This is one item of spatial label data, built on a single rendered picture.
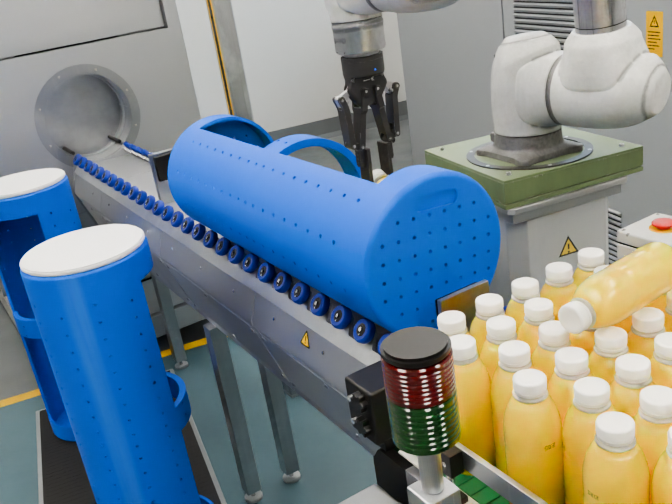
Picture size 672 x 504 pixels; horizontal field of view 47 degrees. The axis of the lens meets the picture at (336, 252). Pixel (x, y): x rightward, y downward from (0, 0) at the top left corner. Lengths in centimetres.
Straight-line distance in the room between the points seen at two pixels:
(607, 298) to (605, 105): 73
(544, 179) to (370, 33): 58
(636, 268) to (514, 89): 81
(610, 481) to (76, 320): 121
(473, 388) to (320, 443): 175
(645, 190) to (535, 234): 126
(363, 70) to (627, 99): 56
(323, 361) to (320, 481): 115
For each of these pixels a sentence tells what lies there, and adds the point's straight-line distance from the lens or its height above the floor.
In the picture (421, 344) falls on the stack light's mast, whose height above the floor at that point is 126.
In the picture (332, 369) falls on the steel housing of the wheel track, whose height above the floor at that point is 86.
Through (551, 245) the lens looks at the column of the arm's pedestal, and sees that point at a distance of 182.
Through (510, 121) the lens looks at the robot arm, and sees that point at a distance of 180.
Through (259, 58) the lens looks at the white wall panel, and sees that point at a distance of 655.
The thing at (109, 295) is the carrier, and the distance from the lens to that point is 173.
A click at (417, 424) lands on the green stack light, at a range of 69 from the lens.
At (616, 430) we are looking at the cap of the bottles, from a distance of 86.
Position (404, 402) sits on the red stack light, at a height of 122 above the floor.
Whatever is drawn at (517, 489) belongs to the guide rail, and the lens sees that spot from 96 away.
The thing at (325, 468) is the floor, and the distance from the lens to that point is 262.
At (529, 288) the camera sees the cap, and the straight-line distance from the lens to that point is 114.
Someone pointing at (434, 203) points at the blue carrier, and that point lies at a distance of 123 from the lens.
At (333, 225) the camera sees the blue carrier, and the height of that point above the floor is 116.
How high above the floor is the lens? 160
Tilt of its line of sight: 22 degrees down
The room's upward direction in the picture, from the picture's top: 9 degrees counter-clockwise
